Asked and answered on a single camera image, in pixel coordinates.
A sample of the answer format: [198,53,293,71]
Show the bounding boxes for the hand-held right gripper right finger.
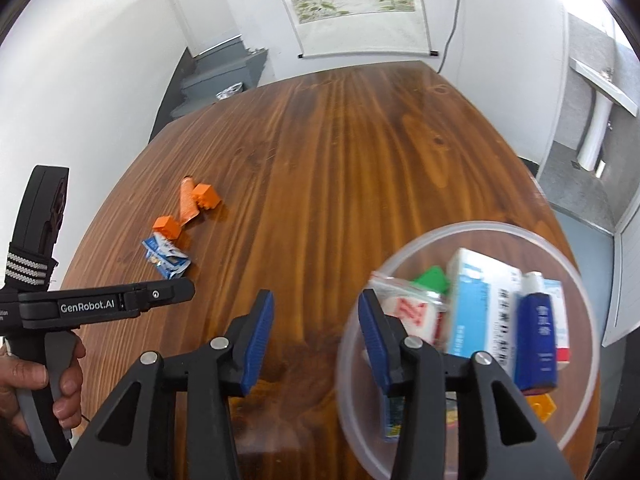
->
[359,287,576,480]

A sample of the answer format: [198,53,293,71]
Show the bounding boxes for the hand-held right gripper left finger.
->
[55,289,276,480]

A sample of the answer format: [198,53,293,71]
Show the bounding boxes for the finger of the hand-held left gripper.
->
[122,277,196,315]

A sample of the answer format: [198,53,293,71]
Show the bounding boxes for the white red packet zip bag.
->
[370,272,451,352]

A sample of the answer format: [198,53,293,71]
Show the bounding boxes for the green packet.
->
[411,266,452,294]

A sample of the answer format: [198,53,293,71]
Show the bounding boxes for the large white blue medicine box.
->
[445,248,524,377]

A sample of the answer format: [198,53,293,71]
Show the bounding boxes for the small orange block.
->
[152,216,181,240]
[525,392,557,422]
[192,183,222,211]

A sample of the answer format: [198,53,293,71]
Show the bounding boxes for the white box red blue print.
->
[542,277,572,364]

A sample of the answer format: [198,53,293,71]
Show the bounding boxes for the clear plastic bowl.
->
[336,221,601,467]

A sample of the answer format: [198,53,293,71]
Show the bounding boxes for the person's left hand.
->
[0,332,87,436]

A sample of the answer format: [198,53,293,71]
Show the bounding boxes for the blue foil packet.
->
[141,233,177,262]
[159,249,193,280]

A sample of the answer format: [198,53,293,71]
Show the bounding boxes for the orange strip packet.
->
[180,176,202,227]

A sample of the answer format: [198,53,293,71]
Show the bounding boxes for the wooden desk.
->
[47,60,608,480]

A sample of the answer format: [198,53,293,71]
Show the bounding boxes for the clear plastic bag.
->
[216,82,246,104]

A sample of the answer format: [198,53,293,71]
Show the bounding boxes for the grey stairs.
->
[150,35,269,142]

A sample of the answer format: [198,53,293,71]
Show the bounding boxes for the white pedestal sink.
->
[570,57,640,172]

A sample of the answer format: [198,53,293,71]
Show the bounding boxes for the black wall cable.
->
[434,0,464,75]

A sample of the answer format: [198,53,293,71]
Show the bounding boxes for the wall scroll painting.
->
[267,0,439,59]

